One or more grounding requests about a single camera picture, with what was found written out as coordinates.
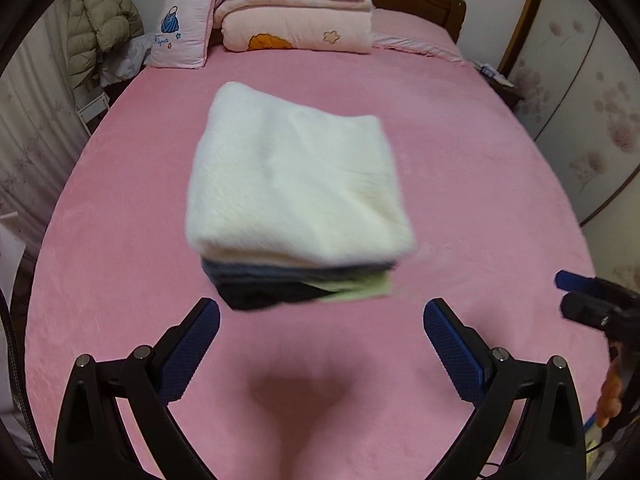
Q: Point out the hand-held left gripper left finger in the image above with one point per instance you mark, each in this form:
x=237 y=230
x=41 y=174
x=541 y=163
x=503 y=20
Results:
x=192 y=352

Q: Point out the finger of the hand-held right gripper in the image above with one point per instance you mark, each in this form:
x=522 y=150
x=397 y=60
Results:
x=572 y=280
x=587 y=310

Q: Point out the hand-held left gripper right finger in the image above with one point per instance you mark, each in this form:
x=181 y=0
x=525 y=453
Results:
x=452 y=352

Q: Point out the white fluffy towel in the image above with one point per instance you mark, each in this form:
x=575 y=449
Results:
x=290 y=180

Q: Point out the folded dark clothes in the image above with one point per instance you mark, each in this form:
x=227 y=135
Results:
x=260 y=296

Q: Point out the person's right hand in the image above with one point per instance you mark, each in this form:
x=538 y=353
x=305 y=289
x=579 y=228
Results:
x=611 y=390

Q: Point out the folded light green garment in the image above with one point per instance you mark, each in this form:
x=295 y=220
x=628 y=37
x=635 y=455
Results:
x=355 y=290

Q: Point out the folded blue jeans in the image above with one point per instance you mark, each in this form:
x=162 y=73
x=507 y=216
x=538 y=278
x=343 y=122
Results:
x=280 y=272

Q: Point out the pink bed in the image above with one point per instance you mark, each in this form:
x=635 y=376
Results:
x=125 y=210

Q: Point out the floral wardrobe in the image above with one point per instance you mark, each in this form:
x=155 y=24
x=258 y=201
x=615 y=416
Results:
x=590 y=85

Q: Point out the dark wooden nightstand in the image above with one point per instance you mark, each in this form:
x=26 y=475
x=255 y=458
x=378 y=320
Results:
x=502 y=92

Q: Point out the small box on nightstand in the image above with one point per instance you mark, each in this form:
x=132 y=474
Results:
x=491 y=71

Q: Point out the white storage rack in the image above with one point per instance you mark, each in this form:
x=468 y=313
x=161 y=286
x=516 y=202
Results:
x=92 y=112

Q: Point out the flat pink pillow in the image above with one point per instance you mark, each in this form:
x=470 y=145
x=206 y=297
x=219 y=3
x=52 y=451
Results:
x=415 y=35

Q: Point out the grey plastic bag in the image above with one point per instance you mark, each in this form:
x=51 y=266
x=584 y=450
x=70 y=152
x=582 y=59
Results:
x=125 y=60

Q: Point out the wooden headboard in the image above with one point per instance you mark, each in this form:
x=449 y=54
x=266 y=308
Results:
x=425 y=2

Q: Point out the pink pillow with blue print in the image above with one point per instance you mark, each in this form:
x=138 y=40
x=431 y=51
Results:
x=177 y=30

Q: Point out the folded pink quilt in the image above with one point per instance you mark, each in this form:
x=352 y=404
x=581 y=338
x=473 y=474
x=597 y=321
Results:
x=300 y=27

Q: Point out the beige puffer jacket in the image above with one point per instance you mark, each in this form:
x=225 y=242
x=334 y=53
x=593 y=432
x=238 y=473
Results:
x=97 y=20

